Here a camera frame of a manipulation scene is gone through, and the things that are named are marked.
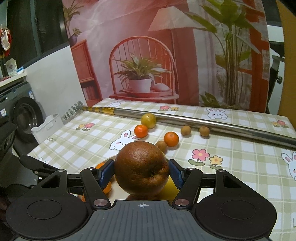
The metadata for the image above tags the grey washing machine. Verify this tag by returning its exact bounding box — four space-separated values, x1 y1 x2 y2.
1 77 44 143

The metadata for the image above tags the large yellow lemon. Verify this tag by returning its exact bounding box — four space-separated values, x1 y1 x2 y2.
159 177 179 203

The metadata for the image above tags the brown longan fruit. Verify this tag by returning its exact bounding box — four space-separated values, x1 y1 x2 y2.
155 141 167 153
199 126 210 137
181 126 191 136

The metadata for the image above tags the checkered bunny tablecloth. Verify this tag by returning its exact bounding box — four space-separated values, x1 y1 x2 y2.
30 98 295 240

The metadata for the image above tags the wooden board panel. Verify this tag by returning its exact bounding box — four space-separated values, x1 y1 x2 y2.
276 1 295 126

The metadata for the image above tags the small red apple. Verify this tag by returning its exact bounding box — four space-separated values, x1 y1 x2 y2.
114 141 170 197

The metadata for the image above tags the yellow-green plum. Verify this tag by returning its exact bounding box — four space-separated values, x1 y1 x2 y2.
140 113 157 129

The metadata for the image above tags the black exercise bike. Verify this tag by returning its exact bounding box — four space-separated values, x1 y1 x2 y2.
267 41 285 104

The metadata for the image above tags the large red apple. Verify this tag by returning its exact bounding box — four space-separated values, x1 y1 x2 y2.
125 194 160 201

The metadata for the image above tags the white plastic basket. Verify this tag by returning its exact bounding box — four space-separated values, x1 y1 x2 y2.
31 114 63 144

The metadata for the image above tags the cream round plate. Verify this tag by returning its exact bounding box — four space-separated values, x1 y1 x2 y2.
67 157 194 202

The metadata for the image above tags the printed room backdrop cloth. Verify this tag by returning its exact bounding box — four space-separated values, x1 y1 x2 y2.
62 1 269 113

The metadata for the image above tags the telescopic metal pole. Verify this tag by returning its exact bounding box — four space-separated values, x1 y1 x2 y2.
62 101 295 150

